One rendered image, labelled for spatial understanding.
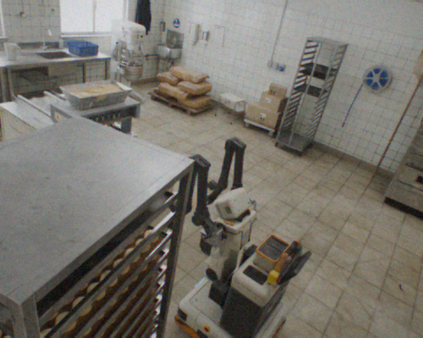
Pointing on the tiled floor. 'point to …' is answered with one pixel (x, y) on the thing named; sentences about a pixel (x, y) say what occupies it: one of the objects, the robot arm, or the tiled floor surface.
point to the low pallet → (181, 104)
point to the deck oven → (418, 172)
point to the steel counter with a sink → (52, 56)
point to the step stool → (233, 104)
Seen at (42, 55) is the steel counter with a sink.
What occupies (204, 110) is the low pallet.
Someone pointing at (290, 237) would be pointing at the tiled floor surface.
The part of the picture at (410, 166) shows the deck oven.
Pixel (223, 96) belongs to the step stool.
